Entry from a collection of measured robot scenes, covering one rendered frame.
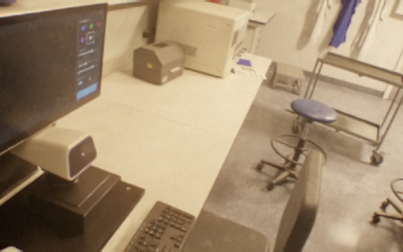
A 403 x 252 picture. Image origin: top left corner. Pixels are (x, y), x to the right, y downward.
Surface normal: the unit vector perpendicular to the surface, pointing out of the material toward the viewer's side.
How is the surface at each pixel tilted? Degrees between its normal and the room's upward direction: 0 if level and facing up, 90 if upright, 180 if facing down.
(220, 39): 90
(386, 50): 90
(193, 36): 90
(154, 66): 90
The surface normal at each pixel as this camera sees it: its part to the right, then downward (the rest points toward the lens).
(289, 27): -0.30, 0.40
